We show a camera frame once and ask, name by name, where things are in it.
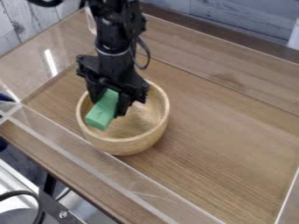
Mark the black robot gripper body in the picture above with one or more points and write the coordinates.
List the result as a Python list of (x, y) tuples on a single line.
[(116, 70)]

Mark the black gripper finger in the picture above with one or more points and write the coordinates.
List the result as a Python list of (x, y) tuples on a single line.
[(96, 89), (124, 102)]

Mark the green rectangular block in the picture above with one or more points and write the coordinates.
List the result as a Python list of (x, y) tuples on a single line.
[(102, 113)]

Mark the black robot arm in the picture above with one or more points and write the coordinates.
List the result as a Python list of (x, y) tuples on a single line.
[(120, 23)]

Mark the brown wooden bowl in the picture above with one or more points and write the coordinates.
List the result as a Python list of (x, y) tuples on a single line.
[(131, 133)]

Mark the clear acrylic tray walls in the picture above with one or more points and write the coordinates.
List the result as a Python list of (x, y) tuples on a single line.
[(225, 167)]

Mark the black table leg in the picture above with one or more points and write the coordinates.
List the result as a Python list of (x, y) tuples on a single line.
[(50, 185)]

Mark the black metal bracket with screw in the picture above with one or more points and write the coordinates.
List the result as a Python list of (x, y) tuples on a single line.
[(56, 211)]

